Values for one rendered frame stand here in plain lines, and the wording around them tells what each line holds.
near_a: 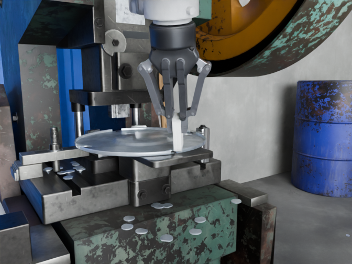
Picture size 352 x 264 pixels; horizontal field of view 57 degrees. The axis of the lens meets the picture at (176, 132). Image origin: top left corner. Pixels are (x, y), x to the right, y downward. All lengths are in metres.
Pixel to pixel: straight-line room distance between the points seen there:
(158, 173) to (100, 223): 0.16
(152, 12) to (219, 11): 0.58
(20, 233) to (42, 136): 0.45
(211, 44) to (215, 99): 1.52
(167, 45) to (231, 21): 0.54
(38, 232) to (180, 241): 0.28
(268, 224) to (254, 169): 2.18
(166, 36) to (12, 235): 0.38
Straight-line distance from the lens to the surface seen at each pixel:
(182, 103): 0.58
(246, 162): 2.89
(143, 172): 0.70
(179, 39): 0.52
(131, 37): 0.77
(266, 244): 0.84
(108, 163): 0.77
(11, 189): 1.01
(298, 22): 0.82
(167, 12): 0.50
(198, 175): 0.82
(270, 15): 0.89
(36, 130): 0.96
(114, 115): 0.82
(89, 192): 0.69
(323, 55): 3.62
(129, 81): 0.73
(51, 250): 0.61
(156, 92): 0.58
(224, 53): 1.00
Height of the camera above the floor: 0.93
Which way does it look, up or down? 10 degrees down
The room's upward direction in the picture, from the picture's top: straight up
